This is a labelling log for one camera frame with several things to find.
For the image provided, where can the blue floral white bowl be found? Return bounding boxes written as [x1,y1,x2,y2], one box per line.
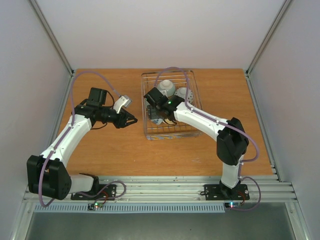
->
[151,118,164,126]

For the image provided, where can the pale green bowl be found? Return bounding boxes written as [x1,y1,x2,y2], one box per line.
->
[157,79,176,97]

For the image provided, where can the pink patterned bowl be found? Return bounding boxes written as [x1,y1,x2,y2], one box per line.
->
[174,87,194,104]

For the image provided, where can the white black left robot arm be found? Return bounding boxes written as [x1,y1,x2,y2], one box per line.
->
[26,87,138,200]

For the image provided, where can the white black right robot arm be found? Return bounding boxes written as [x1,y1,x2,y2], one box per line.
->
[143,87,249,200]

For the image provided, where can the left controller board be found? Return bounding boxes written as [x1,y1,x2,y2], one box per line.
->
[87,202,104,211]

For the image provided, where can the controller board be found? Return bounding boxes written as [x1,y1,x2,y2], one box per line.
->
[87,202,104,211]
[224,201,244,209]

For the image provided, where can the right controller board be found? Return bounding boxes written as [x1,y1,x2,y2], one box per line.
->
[224,201,244,209]

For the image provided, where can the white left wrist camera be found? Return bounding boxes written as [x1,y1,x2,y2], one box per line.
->
[113,95,132,114]

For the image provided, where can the metal wire dish rack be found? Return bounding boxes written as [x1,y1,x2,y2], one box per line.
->
[142,69,203,140]

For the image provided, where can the aluminium frame rails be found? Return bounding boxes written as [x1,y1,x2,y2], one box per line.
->
[9,0,320,240]

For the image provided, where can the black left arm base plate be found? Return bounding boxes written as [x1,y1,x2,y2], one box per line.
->
[70,184,117,201]

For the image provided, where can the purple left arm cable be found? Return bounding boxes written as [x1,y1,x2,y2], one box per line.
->
[39,70,127,208]

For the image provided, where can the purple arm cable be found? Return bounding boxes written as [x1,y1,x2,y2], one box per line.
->
[39,70,127,208]
[155,66,262,212]

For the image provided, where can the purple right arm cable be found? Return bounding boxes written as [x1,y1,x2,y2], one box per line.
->
[155,66,262,212]

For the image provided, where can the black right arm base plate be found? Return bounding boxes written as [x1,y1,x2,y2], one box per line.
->
[202,184,250,201]

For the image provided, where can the grey slotted cable duct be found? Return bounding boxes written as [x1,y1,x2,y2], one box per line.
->
[34,203,225,214]

